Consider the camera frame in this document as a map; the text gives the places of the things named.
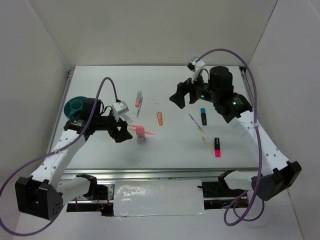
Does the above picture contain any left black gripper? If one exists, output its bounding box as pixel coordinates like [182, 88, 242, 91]
[93, 110, 133, 143]

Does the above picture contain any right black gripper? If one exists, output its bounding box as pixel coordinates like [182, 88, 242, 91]
[168, 68, 219, 109]

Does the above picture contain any pink capped bottle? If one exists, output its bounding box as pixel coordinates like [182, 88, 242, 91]
[135, 125, 146, 143]

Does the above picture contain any blue capped black highlighter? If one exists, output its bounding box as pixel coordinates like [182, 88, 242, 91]
[200, 108, 207, 126]

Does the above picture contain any orange grey highlighter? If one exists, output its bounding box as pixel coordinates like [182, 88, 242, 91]
[135, 90, 142, 108]

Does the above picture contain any teal round organizer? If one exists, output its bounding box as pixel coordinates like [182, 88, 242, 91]
[63, 96, 86, 120]

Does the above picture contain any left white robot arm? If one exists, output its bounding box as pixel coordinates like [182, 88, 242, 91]
[15, 98, 133, 221]

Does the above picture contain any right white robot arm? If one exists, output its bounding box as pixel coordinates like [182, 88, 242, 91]
[169, 66, 302, 201]

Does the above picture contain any blue white pen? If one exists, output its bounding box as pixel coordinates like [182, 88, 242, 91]
[136, 96, 143, 119]

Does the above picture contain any orange clear cap highlighter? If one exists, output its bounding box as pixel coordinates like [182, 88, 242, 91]
[156, 111, 164, 126]

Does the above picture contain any yellow clear pen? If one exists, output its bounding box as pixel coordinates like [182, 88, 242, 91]
[188, 113, 213, 154]

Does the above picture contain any pink capped black highlighter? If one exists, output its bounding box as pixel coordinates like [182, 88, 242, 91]
[214, 137, 221, 158]

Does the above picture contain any white front panel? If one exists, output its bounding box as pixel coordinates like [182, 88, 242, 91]
[113, 180, 205, 217]

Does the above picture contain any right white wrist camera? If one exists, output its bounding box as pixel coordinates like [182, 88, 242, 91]
[186, 56, 206, 83]

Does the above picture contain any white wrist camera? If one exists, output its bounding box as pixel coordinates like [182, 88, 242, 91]
[186, 56, 206, 83]
[111, 101, 133, 124]

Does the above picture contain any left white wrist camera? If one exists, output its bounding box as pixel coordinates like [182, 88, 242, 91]
[111, 101, 133, 124]

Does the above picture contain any aluminium front rail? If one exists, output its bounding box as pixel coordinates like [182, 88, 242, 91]
[61, 167, 261, 181]

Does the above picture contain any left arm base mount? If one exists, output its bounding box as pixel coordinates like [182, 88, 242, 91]
[57, 173, 115, 217]

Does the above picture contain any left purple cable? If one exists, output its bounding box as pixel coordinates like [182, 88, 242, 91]
[0, 77, 121, 237]

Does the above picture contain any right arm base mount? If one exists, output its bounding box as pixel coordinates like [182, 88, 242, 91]
[197, 170, 244, 210]

